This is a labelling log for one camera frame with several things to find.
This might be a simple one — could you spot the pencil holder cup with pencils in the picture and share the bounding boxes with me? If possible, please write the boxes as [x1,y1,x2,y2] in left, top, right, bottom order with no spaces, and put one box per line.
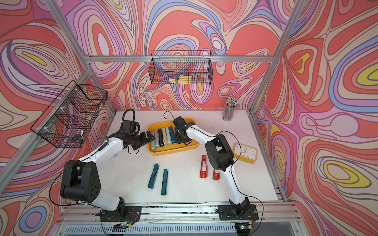
[222,97,238,122]

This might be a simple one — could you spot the light green pliers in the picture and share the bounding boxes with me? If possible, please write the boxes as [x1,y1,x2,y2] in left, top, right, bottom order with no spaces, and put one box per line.
[165,127,172,145]

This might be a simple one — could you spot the yellow alarm clock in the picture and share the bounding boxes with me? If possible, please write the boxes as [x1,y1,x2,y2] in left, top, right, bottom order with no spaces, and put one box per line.
[233,143,258,164]

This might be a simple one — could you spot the black wire basket back wall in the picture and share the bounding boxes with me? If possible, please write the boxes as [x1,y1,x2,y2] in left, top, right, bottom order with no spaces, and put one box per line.
[149,50,213,85]

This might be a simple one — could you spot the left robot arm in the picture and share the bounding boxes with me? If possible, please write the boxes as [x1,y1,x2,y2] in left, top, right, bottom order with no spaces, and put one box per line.
[60,121,155,211]

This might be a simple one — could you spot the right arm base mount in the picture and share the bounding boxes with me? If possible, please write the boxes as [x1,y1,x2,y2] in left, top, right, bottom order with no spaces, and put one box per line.
[215,205,259,222]

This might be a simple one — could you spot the teal pliers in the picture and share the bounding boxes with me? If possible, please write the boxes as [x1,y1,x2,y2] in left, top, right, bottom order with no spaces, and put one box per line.
[148,164,159,189]
[174,127,180,144]
[169,126,176,144]
[161,169,168,196]

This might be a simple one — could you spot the black wire basket wall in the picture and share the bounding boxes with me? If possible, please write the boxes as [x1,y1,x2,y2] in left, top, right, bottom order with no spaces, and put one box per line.
[149,50,213,85]
[31,80,108,148]

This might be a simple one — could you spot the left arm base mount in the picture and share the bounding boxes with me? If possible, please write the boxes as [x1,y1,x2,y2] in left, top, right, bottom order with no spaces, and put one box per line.
[96,206,142,223]

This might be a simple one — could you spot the yellow plastic storage tray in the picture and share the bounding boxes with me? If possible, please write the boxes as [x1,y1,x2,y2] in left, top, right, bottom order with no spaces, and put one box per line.
[147,121,199,156]

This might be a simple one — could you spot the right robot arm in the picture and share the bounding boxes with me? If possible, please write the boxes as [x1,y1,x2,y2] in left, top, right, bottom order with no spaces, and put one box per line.
[173,117,251,219]

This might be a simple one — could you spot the black pruning pliers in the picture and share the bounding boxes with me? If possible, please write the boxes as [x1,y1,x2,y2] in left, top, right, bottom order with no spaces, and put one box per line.
[158,129,164,147]

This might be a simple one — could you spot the red pliers left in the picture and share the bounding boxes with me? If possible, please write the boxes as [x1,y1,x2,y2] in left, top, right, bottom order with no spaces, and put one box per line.
[199,155,208,179]

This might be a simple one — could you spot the black wire basket left wall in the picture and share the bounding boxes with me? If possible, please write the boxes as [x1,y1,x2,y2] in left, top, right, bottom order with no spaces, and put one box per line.
[31,80,108,148]

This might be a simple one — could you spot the beige pruning pliers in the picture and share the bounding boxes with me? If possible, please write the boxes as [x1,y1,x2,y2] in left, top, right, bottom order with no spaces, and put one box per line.
[162,127,168,146]

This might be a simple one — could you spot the red pliers right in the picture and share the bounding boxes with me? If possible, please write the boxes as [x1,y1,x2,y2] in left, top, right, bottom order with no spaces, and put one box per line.
[212,169,221,181]

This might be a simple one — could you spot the red pliers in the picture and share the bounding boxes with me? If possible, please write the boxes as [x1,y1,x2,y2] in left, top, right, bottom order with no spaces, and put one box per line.
[199,155,208,179]
[212,169,221,181]

